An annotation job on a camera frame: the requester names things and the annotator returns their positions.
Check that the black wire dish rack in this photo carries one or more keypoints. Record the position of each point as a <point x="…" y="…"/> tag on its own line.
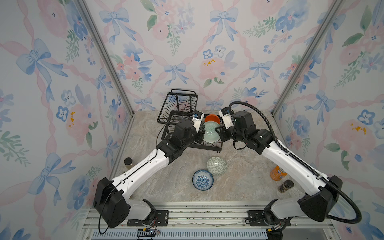
<point x="181" y="104"/>

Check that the orange plastic bowl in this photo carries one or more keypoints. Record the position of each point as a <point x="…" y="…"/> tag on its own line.
<point x="212" y="118"/>

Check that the aluminium corner post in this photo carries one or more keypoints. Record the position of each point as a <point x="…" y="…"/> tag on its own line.
<point x="95" y="34"/>
<point x="321" y="31"/>

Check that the aluminium right corner post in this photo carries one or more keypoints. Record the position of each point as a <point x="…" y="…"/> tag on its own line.
<point x="321" y="31"/>

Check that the aluminium left corner post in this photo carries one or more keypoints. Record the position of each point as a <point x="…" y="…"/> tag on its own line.
<point x="95" y="34"/>

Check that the dark spice jar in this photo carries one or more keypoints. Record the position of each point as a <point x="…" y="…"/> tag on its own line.
<point x="285" y="186"/>

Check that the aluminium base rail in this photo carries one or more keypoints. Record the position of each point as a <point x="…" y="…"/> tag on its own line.
<point x="207" y="221"/>

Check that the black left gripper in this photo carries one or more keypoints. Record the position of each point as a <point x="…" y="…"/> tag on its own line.
<point x="200" y="134"/>

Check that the blue patterned ceramic bowl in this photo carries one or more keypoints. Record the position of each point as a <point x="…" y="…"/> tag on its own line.
<point x="203" y="180"/>

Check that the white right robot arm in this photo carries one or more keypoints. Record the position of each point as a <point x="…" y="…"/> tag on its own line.
<point x="318" y="199"/>

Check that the pale green ceramic bowl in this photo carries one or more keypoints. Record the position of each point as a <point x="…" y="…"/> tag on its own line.
<point x="211" y="136"/>

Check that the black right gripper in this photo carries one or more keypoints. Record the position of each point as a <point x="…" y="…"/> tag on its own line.
<point x="222" y="130"/>

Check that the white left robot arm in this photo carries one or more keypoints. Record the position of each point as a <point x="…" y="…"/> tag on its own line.
<point x="113" y="197"/>

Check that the black lid jar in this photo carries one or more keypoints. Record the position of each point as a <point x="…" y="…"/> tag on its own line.
<point x="128" y="162"/>

